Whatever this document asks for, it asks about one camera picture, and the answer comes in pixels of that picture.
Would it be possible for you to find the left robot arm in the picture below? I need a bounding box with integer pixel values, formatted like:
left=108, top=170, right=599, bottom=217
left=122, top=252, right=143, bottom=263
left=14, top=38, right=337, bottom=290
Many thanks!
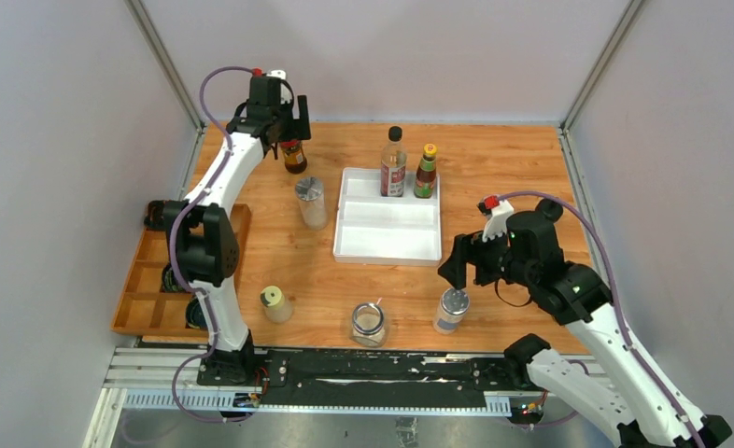
left=163, top=69, right=311, bottom=385

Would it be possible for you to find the red lid brown jar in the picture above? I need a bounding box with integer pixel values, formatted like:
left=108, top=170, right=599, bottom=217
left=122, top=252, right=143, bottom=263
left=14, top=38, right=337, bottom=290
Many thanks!
left=279, top=139, right=307, bottom=175

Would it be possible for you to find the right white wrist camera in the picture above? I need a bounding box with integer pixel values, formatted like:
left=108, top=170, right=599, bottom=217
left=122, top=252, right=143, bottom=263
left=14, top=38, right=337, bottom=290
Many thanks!
left=478, top=195, right=515, bottom=243

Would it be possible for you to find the black cap soy sauce bottle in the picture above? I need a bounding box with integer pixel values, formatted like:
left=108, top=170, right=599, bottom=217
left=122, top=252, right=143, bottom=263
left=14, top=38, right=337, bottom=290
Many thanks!
left=380, top=126, right=407, bottom=197

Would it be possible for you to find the white divided tray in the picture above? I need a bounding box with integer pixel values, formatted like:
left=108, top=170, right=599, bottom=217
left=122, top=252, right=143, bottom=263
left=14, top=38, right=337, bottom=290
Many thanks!
left=332, top=167, right=443, bottom=267

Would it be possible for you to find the black coiled cable bundle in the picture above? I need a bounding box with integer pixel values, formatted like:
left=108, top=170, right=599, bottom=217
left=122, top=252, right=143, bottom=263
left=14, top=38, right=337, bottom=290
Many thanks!
left=143, top=199, right=174, bottom=232

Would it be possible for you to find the silver lid peppercorn bottle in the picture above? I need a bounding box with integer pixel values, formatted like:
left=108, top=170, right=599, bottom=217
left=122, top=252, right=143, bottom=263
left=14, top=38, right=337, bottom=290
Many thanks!
left=432, top=287, right=471, bottom=334

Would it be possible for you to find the dark coil in organizer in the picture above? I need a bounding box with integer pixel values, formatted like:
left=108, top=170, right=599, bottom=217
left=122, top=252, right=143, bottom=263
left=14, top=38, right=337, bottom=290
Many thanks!
left=185, top=299, right=207, bottom=330

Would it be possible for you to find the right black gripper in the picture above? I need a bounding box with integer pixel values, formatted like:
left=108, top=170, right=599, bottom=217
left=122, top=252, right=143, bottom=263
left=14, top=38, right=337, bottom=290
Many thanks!
left=437, top=221, right=535, bottom=289

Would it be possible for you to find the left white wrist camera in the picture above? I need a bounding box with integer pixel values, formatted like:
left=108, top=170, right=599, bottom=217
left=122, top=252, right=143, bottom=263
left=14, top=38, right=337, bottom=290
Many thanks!
left=266, top=69, right=295, bottom=105

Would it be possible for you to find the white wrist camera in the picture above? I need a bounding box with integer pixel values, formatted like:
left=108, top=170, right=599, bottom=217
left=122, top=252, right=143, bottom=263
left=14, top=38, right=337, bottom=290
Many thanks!
left=478, top=195, right=515, bottom=243
left=266, top=69, right=295, bottom=105

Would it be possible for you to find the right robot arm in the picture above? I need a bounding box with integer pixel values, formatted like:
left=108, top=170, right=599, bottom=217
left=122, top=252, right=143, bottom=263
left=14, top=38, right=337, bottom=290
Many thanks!
left=438, top=193, right=732, bottom=447

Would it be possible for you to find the round glass jar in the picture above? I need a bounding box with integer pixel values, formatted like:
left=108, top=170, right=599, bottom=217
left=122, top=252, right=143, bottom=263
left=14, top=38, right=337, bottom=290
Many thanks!
left=350, top=302, right=388, bottom=348

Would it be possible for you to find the silver lid shaker jar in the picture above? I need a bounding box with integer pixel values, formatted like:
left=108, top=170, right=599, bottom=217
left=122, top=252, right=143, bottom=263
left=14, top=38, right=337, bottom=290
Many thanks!
left=294, top=176, right=328, bottom=231

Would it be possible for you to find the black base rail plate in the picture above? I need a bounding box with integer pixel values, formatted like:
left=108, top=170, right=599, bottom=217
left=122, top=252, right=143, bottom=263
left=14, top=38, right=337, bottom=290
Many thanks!
left=196, top=348, right=543, bottom=411

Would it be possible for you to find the yellow lid spice bottle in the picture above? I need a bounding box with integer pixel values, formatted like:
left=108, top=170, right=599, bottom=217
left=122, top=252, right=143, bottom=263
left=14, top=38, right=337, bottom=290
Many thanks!
left=260, top=286, right=293, bottom=324

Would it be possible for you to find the wooden compartment organizer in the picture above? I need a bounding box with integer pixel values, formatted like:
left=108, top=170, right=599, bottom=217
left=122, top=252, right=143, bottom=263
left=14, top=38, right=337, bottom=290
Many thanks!
left=111, top=203, right=252, bottom=338

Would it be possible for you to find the yellow cap sauce bottle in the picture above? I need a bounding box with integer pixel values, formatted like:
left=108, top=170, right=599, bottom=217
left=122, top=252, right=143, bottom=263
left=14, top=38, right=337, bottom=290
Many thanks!
left=414, top=144, right=438, bottom=199

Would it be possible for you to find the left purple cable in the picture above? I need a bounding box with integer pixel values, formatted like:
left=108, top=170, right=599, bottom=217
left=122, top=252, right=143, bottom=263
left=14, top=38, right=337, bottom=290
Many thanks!
left=168, top=65, right=263, bottom=425

